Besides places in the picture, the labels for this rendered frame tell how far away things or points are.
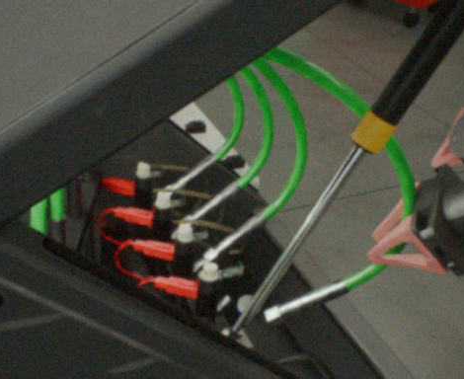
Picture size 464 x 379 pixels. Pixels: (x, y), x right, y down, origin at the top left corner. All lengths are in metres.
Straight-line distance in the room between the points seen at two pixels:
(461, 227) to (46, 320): 0.46
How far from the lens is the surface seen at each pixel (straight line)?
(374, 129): 0.45
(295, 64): 0.69
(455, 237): 0.76
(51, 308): 0.39
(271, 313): 0.85
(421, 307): 2.73
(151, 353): 0.44
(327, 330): 1.15
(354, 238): 2.98
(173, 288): 0.93
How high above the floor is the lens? 1.66
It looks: 36 degrees down
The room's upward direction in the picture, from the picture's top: 6 degrees clockwise
